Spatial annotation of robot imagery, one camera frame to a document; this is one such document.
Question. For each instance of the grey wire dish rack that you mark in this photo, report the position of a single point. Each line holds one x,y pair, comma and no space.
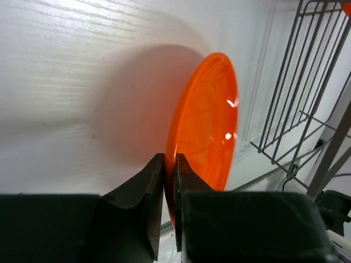
306,72

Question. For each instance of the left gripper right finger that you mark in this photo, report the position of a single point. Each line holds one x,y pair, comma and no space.
244,226

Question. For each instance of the orange plastic plate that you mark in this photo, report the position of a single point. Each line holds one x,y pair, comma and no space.
346,7
204,125

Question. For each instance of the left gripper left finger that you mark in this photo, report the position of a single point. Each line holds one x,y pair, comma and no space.
120,226

